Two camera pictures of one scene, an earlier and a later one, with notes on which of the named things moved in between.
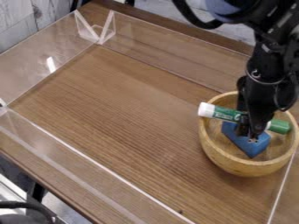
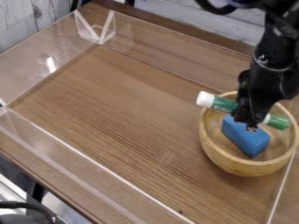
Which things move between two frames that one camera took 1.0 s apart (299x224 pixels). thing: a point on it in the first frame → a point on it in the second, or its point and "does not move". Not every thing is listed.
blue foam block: x=248 y=145 does not move
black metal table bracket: x=34 y=194 does not move
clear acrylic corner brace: x=96 y=33 does not move
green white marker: x=216 y=110 → x=227 y=105
